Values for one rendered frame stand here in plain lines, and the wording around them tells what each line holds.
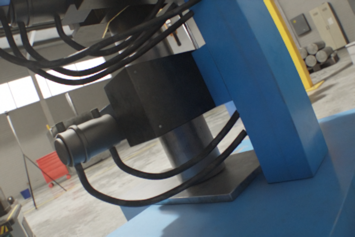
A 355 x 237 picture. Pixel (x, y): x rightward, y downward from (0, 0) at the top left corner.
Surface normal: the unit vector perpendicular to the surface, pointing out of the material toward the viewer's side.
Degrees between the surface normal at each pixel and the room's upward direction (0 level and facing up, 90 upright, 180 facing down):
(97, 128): 71
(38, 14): 146
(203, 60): 90
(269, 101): 90
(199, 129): 90
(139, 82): 90
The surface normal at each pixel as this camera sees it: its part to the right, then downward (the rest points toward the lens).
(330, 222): -0.42, -0.91
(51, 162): 0.36, -0.13
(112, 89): -0.66, 0.33
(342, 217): 0.62, -0.26
